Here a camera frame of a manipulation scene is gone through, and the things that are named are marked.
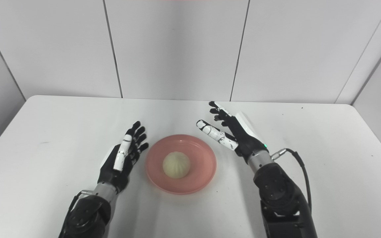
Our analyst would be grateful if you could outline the pink round plate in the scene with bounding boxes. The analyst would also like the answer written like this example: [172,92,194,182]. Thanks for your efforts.
[145,134,217,195]

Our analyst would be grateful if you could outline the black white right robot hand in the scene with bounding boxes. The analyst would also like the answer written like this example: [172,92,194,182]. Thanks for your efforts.
[196,100,270,165]

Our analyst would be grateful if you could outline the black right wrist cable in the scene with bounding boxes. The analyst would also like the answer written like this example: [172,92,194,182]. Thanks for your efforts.
[270,148,313,214]

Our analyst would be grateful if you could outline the cream steamed bun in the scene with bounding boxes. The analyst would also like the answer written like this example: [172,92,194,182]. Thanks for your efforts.
[162,151,191,179]

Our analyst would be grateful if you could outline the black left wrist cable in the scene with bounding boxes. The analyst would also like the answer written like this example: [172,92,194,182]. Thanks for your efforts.
[65,190,94,230]

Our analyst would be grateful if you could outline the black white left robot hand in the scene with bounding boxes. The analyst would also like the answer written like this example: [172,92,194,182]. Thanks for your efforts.
[97,120,149,194]

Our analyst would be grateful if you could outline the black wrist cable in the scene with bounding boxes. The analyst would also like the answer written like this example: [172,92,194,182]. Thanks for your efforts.
[270,148,313,214]
[65,190,94,230]

